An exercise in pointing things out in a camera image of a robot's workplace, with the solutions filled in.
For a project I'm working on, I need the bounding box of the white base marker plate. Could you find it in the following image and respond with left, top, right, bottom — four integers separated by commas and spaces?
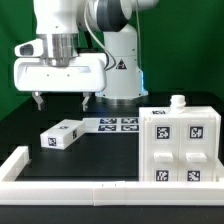
83, 117, 139, 133

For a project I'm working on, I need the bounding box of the white box with markers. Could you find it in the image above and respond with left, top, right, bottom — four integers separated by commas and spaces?
40, 119, 85, 150

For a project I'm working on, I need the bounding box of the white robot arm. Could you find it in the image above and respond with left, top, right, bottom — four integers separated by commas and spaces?
14, 0, 159, 104

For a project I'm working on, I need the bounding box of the white thin cable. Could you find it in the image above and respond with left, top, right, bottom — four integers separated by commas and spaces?
83, 0, 118, 71

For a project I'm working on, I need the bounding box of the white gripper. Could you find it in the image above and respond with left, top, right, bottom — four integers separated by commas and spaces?
14, 39, 107, 111

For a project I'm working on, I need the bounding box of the white cabinet body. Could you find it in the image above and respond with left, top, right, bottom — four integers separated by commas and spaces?
139, 107, 221, 182

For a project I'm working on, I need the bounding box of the white U-shaped table fence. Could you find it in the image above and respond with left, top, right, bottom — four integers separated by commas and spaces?
0, 146, 224, 206

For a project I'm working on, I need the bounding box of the white cabinet top knob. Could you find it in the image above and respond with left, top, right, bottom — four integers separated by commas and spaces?
170, 95, 186, 113

